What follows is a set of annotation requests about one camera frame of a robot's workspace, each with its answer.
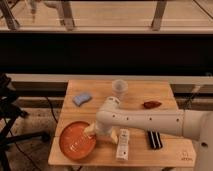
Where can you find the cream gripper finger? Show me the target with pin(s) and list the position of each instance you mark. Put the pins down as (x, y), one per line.
(90, 130)
(113, 137)

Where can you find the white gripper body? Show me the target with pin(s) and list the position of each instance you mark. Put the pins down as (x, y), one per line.
(103, 130)

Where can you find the white plastic bottle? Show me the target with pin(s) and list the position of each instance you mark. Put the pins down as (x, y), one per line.
(122, 152)

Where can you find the orange ceramic bowl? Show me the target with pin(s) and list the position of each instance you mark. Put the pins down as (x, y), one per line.
(74, 143)

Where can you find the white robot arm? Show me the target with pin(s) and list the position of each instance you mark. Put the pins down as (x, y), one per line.
(191, 124)

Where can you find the wooden folding table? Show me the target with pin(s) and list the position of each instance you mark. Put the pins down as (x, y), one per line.
(176, 152)

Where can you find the blue sponge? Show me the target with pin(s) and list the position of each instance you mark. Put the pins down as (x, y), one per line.
(81, 98)

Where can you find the black white striped box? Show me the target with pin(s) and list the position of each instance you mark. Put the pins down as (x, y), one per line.
(155, 140)

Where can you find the clear plastic cup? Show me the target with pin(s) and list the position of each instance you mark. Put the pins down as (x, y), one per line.
(119, 87)

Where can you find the red brown small object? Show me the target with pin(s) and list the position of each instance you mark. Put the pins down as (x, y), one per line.
(151, 104)

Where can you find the black tripod stand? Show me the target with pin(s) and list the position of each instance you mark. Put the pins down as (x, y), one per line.
(10, 113)

